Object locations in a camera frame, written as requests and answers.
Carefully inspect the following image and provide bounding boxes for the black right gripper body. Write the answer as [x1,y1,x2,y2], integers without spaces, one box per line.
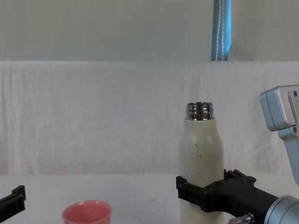
[202,178,280,222]

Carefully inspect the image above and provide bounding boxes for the cream vacuum bottle steel neck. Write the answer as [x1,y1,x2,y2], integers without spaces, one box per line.
[178,102,226,224]

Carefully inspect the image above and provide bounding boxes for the white table cloth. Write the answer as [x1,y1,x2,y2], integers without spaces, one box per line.
[0,174,299,224]

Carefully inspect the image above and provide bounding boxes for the pink plastic cup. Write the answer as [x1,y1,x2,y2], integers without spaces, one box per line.
[62,200,113,224]

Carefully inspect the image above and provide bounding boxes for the white wrinkled backdrop cloth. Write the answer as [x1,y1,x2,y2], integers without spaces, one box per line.
[0,60,299,176]

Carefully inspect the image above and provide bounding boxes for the plain pale curtain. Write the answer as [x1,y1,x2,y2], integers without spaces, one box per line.
[228,0,299,62]
[0,0,214,62]

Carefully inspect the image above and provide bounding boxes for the thin cable with silver plug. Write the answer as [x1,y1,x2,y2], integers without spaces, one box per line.
[227,212,255,224]

